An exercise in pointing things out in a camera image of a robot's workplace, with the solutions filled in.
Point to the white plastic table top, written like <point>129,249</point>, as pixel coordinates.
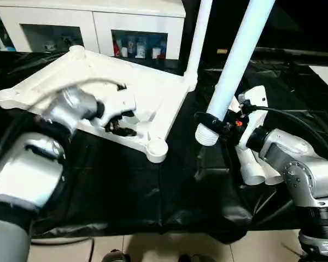
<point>153,87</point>

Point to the white plastic table leg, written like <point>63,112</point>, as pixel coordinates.
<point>270,174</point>
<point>250,169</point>
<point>198,35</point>
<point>235,68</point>

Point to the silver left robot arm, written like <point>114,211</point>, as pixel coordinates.
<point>30,163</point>

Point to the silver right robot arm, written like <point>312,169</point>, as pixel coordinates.
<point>298,163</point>

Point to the black work mat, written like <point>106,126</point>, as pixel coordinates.
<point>125,191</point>

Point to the small white jar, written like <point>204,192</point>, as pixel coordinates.
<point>124,52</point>

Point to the white patterned cup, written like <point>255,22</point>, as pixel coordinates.
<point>140,50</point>

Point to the red bottle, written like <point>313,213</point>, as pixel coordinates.
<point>117,48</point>

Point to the plain white cup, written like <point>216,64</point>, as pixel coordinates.
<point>155,52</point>

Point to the small yellow label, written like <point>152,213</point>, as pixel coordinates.
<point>221,51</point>

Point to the white sideboard cabinet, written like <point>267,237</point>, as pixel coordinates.
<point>93,19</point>

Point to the flat white board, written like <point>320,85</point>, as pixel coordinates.
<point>326,77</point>

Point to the black right robot foot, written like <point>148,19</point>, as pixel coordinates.
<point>192,258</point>

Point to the light blue plastic rack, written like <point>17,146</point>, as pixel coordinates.
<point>0,32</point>

